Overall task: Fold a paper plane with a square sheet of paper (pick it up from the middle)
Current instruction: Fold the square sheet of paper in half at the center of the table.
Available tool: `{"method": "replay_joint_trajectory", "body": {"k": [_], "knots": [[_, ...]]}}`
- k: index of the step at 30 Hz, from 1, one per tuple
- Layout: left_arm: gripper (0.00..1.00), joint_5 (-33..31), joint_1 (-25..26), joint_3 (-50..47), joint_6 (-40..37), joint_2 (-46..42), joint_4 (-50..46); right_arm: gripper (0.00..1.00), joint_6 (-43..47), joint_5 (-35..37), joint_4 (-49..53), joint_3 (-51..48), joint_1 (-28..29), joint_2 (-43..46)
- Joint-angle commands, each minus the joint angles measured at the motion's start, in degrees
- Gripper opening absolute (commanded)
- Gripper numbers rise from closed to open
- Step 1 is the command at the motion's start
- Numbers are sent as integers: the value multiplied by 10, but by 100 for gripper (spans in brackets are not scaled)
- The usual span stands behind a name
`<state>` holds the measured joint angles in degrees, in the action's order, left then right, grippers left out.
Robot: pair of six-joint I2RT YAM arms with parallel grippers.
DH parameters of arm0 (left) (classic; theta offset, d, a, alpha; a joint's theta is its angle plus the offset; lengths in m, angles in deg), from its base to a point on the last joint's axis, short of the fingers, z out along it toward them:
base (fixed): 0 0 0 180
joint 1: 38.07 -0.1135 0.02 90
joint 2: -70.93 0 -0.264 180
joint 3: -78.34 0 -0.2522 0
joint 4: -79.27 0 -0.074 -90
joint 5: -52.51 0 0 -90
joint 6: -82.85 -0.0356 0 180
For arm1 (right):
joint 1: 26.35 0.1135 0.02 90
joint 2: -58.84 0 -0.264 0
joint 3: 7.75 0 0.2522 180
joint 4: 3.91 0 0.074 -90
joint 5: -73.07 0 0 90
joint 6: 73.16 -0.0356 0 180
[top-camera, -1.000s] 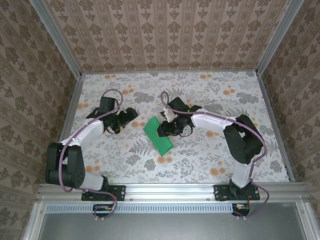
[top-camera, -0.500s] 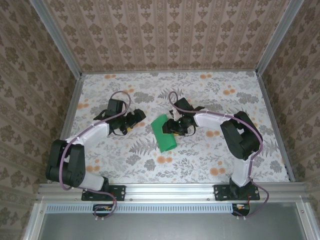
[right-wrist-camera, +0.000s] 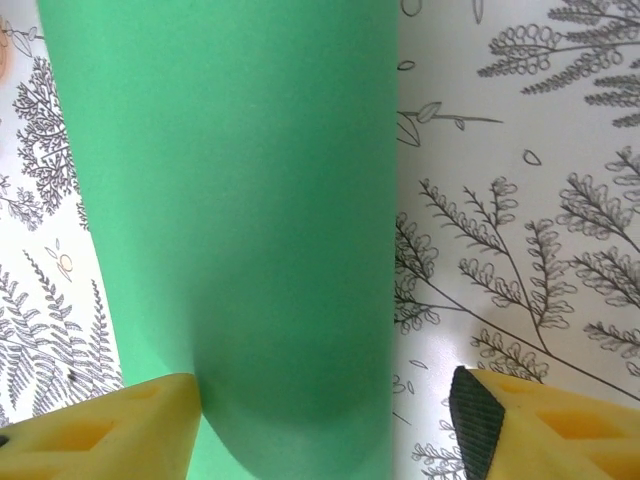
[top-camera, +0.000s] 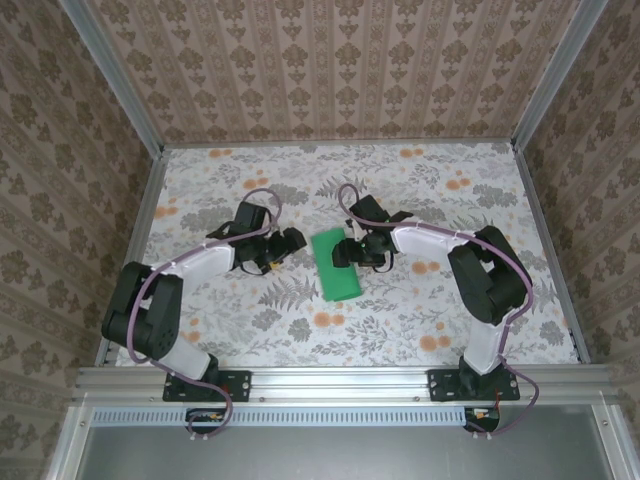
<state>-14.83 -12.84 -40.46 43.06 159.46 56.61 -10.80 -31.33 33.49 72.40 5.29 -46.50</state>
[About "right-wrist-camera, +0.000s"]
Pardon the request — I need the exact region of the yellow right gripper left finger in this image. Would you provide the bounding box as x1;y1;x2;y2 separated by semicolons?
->
0;372;204;480

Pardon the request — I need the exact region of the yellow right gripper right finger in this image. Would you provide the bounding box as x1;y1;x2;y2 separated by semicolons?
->
449;366;640;480

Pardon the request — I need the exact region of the green cloth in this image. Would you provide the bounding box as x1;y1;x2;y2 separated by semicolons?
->
35;0;401;480

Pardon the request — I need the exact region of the floral printed table cover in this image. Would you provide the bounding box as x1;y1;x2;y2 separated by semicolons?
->
0;0;640;480

